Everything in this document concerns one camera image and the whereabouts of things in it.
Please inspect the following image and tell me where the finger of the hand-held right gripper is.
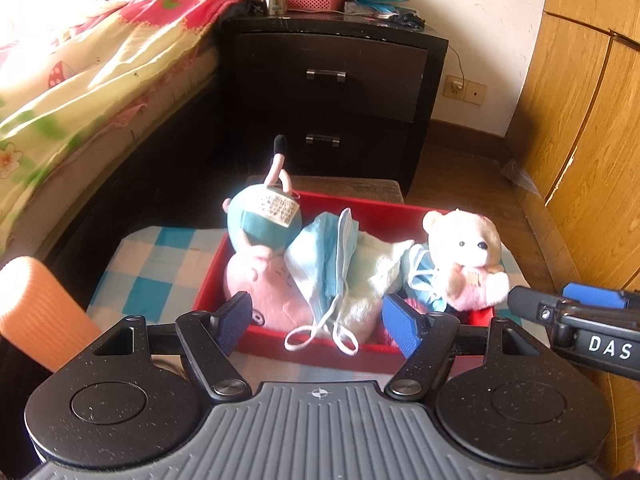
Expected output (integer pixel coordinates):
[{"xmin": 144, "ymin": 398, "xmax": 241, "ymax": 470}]
[
  {"xmin": 561, "ymin": 282, "xmax": 640, "ymax": 311},
  {"xmin": 507, "ymin": 285, "xmax": 571, "ymax": 323}
]

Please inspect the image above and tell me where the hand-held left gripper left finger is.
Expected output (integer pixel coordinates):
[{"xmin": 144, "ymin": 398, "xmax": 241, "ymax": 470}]
[{"xmin": 92, "ymin": 290, "xmax": 254, "ymax": 405}]

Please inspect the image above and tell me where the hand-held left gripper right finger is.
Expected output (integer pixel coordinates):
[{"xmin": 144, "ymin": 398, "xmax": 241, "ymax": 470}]
[{"xmin": 381, "ymin": 293, "xmax": 549, "ymax": 402}]

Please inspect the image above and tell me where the pink pig plush toy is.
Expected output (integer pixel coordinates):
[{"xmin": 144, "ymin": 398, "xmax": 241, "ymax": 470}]
[{"xmin": 222, "ymin": 135, "xmax": 321, "ymax": 331}]

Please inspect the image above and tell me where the blue face mask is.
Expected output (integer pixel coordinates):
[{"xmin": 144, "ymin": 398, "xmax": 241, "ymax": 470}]
[
  {"xmin": 284, "ymin": 207, "xmax": 362, "ymax": 357},
  {"xmin": 400, "ymin": 242, "xmax": 451, "ymax": 313}
]

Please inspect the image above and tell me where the white towel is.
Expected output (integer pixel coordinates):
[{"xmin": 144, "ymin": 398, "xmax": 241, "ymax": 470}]
[{"xmin": 345, "ymin": 230, "xmax": 416, "ymax": 343}]

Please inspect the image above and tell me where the red box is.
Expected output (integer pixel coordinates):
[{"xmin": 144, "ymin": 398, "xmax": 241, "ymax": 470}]
[{"xmin": 192, "ymin": 190, "xmax": 501, "ymax": 376}]

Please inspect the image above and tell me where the cream teddy bear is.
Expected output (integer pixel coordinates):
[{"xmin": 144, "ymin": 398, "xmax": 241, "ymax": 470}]
[{"xmin": 422, "ymin": 208, "xmax": 511, "ymax": 311}]

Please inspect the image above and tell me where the blue checkered cloth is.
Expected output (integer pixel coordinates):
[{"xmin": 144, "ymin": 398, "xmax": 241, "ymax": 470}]
[{"xmin": 85, "ymin": 225, "xmax": 531, "ymax": 361}]

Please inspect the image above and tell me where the clear plastic bag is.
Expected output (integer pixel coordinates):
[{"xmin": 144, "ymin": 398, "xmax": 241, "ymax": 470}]
[{"xmin": 501, "ymin": 157, "xmax": 542, "ymax": 197}]

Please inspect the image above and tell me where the brown wooden stool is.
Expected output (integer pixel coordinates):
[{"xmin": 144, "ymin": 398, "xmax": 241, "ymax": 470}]
[{"xmin": 247, "ymin": 175, "xmax": 406, "ymax": 206}]

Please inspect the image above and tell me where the lower nightstand drawer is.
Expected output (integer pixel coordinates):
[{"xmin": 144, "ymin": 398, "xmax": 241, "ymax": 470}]
[{"xmin": 240, "ymin": 105, "xmax": 413, "ymax": 181}]

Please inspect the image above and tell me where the nightstand drawer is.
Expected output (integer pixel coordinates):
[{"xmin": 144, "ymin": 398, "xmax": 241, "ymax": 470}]
[
  {"xmin": 240, "ymin": 105, "xmax": 413, "ymax": 181},
  {"xmin": 235, "ymin": 34, "xmax": 429, "ymax": 123}
]

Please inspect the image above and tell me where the orange foam roll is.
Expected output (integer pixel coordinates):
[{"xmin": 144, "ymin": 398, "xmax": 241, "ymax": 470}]
[{"xmin": 0, "ymin": 256, "xmax": 103, "ymax": 373}]

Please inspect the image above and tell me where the wooden wardrobe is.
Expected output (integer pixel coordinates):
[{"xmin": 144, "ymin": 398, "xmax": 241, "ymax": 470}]
[{"xmin": 505, "ymin": 0, "xmax": 640, "ymax": 441}]

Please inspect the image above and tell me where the mattress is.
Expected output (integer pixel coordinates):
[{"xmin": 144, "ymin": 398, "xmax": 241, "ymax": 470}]
[{"xmin": 0, "ymin": 40, "xmax": 223, "ymax": 261}]

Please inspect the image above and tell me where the upper nightstand drawer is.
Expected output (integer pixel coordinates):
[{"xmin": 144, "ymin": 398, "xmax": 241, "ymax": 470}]
[{"xmin": 235, "ymin": 34, "xmax": 429, "ymax": 123}]

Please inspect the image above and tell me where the floral bedsheet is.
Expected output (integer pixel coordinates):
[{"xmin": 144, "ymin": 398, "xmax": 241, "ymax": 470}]
[{"xmin": 0, "ymin": 0, "xmax": 261, "ymax": 256}]

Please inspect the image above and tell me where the dark wooden nightstand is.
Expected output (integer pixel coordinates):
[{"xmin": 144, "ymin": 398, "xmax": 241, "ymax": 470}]
[{"xmin": 220, "ymin": 12, "xmax": 449, "ymax": 198}]

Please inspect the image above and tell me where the dark bed frame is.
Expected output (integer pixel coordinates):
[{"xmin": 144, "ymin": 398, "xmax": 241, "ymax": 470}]
[{"xmin": 45, "ymin": 65, "xmax": 231, "ymax": 301}]

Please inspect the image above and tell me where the wall socket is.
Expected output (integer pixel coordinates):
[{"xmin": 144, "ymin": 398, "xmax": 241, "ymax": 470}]
[{"xmin": 444, "ymin": 75, "xmax": 488, "ymax": 107}]

